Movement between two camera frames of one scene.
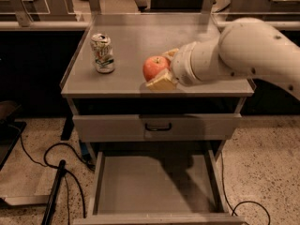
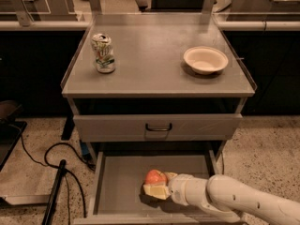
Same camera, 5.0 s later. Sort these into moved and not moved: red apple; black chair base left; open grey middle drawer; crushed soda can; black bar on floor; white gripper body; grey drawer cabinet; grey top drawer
Moved: white gripper body; red apple
Not moved: crushed soda can; black bar on floor; open grey middle drawer; grey drawer cabinet; black chair base left; grey top drawer
